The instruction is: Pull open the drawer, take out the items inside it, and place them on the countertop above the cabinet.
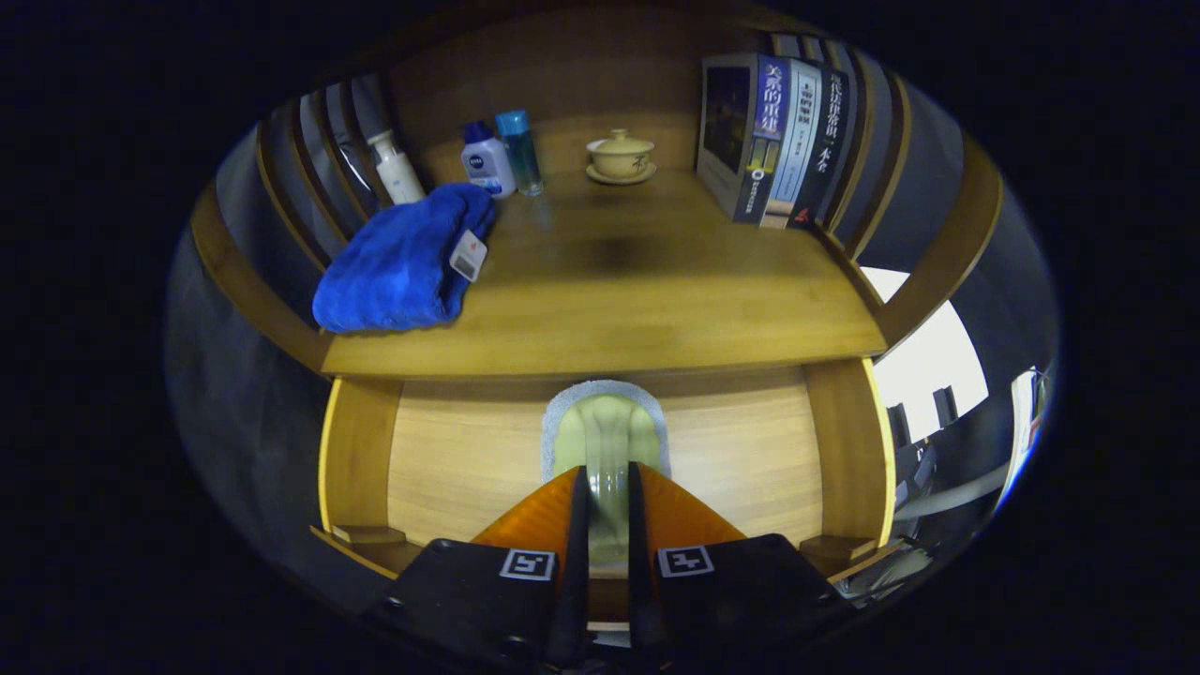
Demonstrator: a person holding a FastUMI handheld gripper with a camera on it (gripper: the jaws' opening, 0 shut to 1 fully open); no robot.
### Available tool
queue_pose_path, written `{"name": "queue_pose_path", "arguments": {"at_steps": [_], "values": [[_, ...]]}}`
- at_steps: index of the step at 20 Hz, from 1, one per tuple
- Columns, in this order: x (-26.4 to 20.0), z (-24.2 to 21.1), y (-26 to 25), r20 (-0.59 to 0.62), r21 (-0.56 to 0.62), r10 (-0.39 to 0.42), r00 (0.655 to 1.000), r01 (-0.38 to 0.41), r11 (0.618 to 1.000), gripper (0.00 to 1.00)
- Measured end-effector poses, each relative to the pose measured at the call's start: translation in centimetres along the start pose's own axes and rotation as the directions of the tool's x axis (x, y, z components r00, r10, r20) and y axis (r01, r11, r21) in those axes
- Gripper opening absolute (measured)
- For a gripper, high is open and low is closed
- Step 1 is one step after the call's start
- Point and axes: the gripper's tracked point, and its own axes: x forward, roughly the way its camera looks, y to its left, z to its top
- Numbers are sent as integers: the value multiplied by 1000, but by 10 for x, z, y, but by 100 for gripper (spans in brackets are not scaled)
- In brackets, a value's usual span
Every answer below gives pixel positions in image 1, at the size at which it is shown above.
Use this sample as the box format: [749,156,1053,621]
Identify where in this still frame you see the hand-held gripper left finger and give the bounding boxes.
[370,466,592,671]

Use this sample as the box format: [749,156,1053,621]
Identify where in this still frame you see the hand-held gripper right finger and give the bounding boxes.
[626,461,859,668]

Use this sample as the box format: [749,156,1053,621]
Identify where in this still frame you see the wooden drawer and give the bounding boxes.
[309,356,906,634]

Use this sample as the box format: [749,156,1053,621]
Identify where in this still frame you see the wooden countertop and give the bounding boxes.
[319,164,890,381]

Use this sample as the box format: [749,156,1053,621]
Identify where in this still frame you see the wooden cabinet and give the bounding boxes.
[187,9,1004,385]

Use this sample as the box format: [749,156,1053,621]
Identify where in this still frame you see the white side table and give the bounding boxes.
[891,366,1056,523]

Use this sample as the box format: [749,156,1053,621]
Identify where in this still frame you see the white box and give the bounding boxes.
[858,267,991,446]

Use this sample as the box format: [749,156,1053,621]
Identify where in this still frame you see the blue towel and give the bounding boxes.
[312,183,498,335]

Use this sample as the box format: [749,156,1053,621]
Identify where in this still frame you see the white bottle with blue cap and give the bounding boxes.
[460,120,518,200]

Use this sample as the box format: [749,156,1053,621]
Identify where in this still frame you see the beige lidded teacup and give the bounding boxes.
[586,128,658,186]

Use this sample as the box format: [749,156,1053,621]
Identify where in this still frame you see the teal bottle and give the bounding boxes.
[495,110,546,197]

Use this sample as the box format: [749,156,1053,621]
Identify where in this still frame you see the white pump bottle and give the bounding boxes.
[367,129,428,205]

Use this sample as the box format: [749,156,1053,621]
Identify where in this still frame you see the dark blue book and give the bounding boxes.
[696,52,793,226]

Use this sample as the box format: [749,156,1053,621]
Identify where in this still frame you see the white spine book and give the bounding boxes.
[759,58,826,231]

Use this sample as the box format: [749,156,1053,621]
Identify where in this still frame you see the black spine book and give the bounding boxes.
[787,64,852,232]

